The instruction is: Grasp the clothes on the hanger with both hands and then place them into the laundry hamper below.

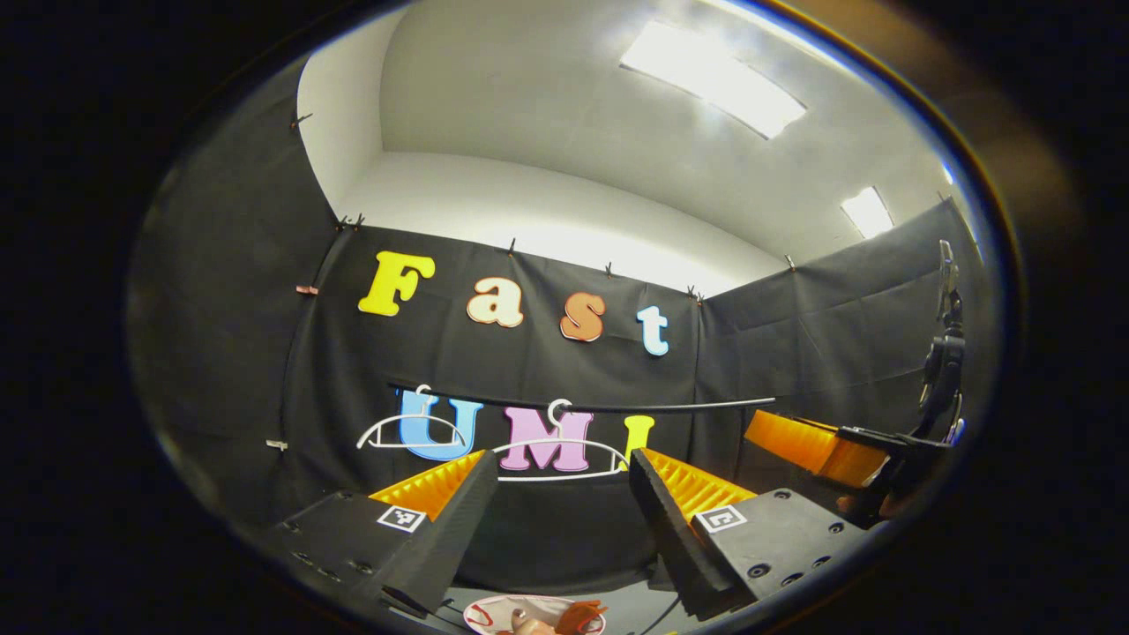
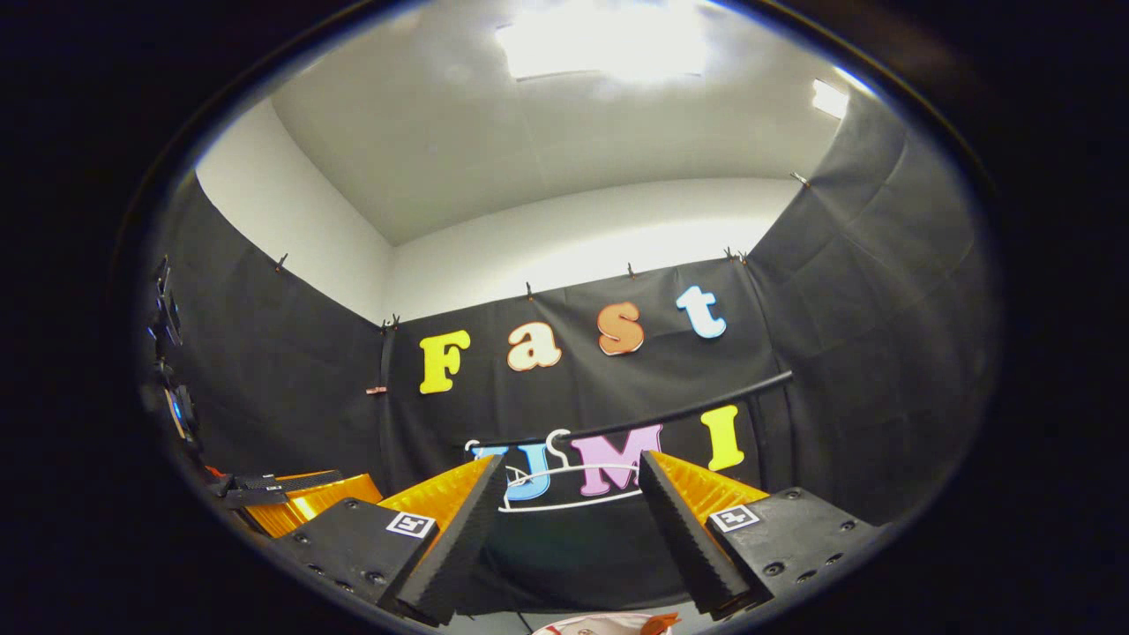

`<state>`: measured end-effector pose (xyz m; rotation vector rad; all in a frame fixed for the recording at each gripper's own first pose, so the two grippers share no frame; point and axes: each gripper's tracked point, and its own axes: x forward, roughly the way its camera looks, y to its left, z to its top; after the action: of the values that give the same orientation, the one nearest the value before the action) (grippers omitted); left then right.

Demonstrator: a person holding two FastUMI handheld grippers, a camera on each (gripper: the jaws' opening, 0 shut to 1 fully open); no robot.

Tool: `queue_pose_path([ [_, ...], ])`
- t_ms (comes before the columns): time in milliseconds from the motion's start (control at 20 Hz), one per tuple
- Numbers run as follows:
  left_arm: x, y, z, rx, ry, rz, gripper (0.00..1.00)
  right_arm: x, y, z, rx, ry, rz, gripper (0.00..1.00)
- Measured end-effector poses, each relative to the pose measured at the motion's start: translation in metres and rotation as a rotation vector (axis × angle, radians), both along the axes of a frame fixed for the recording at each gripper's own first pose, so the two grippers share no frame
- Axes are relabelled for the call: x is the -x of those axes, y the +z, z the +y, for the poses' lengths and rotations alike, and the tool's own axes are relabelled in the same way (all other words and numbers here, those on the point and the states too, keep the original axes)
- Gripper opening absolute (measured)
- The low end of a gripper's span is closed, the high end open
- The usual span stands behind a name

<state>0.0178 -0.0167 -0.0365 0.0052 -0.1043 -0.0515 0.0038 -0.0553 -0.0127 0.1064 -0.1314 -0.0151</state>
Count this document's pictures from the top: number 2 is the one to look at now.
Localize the white clothes hanger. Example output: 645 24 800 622
501 429 647 515
464 437 532 490

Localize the large ceiling light panel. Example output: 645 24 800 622
494 7 708 82

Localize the black backdrop cloth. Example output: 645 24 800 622
141 88 1003 618

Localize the black clothes rail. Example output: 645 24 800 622
467 370 795 451

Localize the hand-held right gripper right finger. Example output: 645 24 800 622
637 449 879 619

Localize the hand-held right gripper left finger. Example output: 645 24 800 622
272 454 509 627

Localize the small ceiling light panel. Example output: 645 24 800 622
811 78 850 121

